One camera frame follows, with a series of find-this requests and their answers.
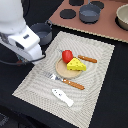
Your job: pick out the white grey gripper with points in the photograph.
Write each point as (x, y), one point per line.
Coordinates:
(26, 44)

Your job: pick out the red toy tomato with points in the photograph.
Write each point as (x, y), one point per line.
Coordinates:
(67, 56)

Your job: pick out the yellow toy cheese wedge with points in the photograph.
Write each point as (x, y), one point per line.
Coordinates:
(76, 64)

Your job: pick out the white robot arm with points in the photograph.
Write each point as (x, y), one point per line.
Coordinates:
(11, 21)

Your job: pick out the grey pot on table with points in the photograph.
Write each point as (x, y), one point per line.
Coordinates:
(44, 31)

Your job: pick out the round wooden plate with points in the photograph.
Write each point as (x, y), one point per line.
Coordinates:
(61, 69)

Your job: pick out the woven grey placemat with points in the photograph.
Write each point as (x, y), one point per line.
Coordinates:
(36, 89)

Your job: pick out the black stove burner back-left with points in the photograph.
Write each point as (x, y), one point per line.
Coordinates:
(76, 2)

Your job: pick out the grey pot on stove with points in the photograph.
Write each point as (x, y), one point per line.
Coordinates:
(89, 13)

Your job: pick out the brown toy stove board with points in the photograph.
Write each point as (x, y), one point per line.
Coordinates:
(104, 27)

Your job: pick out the black stove burner back-right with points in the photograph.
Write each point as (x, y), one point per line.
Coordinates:
(98, 4)

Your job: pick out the beige bowl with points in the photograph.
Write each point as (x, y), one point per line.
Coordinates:
(122, 16)

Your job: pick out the toy fork wooden handle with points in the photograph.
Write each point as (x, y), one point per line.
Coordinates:
(54, 77)

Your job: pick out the toy knife wooden handle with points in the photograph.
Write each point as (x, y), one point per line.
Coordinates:
(87, 59)

